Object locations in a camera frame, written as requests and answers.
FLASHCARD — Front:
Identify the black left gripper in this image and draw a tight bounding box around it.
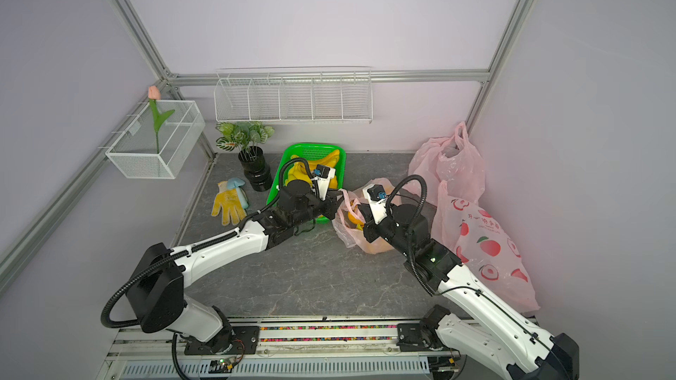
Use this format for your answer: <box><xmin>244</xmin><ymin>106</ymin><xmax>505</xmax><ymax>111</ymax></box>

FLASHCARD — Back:
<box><xmin>291</xmin><ymin>188</ymin><xmax>348</xmax><ymax>228</ymax></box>

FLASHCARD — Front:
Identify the orange-yellow banana bunch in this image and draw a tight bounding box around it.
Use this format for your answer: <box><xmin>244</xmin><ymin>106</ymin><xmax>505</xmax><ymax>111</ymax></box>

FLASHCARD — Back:
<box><xmin>347</xmin><ymin>205</ymin><xmax>365</xmax><ymax>230</ymax></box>

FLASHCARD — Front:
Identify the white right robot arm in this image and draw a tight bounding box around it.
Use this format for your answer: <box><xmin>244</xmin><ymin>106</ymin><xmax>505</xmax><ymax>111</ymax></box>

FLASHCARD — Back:
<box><xmin>358</xmin><ymin>204</ymin><xmax>579</xmax><ymax>379</ymax></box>

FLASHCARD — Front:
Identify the yellow banana bunch in basket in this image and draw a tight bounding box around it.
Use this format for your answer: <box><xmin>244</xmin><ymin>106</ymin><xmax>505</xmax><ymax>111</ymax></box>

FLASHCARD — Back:
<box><xmin>284</xmin><ymin>150</ymin><xmax>340</xmax><ymax>185</ymax></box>

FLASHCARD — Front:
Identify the pink peach printed bag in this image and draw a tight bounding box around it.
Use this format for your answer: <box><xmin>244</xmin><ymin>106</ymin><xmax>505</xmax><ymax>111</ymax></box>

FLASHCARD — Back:
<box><xmin>431</xmin><ymin>181</ymin><xmax>540</xmax><ymax>313</ymax></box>

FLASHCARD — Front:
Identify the plain pink plastic bag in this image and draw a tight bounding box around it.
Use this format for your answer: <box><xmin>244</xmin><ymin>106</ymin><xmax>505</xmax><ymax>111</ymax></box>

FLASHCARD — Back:
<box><xmin>408</xmin><ymin>122</ymin><xmax>485</xmax><ymax>206</ymax></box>

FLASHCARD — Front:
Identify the black ceramic vase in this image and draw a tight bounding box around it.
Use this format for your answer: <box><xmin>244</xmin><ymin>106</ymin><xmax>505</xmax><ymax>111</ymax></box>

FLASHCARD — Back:
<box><xmin>238</xmin><ymin>146</ymin><xmax>273</xmax><ymax>192</ymax></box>

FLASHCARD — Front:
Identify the green plastic basket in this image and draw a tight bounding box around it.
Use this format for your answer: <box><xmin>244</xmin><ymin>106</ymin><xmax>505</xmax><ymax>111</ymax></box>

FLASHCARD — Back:
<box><xmin>265</xmin><ymin>141</ymin><xmax>347</xmax><ymax>224</ymax></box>

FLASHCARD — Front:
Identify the yellow knitted work glove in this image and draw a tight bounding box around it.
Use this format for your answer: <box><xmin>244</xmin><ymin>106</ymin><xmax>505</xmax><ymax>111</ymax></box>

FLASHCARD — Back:
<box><xmin>211</xmin><ymin>180</ymin><xmax>246</xmax><ymax>226</ymax></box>

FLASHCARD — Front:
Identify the green variegated artificial plant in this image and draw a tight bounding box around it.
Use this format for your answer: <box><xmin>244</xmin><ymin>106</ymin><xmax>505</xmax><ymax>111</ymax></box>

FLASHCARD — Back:
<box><xmin>216</xmin><ymin>121</ymin><xmax>275</xmax><ymax>162</ymax></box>

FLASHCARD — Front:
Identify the artificial pink tulip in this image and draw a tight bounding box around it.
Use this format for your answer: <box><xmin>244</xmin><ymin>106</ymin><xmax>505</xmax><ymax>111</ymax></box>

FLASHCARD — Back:
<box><xmin>148</xmin><ymin>86</ymin><xmax>175</xmax><ymax>154</ymax></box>

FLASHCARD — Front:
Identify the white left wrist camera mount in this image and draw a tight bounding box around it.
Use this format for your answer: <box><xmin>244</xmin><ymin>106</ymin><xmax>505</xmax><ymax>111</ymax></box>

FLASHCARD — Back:
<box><xmin>312</xmin><ymin>165</ymin><xmax>336</xmax><ymax>201</ymax></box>

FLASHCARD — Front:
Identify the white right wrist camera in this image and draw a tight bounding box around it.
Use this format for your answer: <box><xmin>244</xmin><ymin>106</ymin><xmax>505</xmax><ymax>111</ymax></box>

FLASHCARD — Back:
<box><xmin>360</xmin><ymin>184</ymin><xmax>387</xmax><ymax>224</ymax></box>

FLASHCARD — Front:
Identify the white wire wall shelf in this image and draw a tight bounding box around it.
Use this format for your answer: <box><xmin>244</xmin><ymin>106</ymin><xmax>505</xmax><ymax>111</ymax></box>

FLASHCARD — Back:
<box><xmin>214</xmin><ymin>66</ymin><xmax>373</xmax><ymax>124</ymax></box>

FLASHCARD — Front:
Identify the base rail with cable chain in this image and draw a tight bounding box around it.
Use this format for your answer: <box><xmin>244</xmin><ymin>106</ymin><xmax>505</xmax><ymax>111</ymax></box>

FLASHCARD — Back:
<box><xmin>97</xmin><ymin>316</ymin><xmax>496</xmax><ymax>379</ymax></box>

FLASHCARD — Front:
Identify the aluminium frame profile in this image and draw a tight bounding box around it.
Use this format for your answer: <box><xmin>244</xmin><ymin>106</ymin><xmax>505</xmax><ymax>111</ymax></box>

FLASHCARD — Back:
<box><xmin>1</xmin><ymin>0</ymin><xmax>534</xmax><ymax>295</ymax></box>

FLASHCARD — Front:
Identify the white wire wall basket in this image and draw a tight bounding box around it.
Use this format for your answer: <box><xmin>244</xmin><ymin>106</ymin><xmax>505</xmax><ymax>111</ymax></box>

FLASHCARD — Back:
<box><xmin>106</xmin><ymin>100</ymin><xmax>205</xmax><ymax>179</ymax></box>

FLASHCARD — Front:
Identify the black corrugated cable conduit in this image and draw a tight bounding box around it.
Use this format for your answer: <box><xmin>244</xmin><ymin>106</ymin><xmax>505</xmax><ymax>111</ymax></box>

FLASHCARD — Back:
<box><xmin>99</xmin><ymin>157</ymin><xmax>318</xmax><ymax>329</ymax></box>

